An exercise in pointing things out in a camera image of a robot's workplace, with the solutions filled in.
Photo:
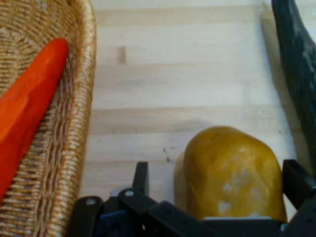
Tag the yellow toy bell pepper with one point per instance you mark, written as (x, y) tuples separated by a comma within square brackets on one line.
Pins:
[(229, 172)]

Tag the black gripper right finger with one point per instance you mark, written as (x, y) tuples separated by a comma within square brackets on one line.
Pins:
[(296, 182)]

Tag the orange toy carrot, green leaves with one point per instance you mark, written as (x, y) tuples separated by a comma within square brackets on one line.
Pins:
[(29, 98)]

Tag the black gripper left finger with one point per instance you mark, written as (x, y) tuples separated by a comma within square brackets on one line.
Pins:
[(138, 205)]

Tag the wooden cutting board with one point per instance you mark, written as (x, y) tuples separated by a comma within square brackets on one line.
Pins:
[(172, 74)]

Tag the dark green toy cucumber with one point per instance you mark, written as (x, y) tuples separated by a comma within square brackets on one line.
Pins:
[(298, 61)]

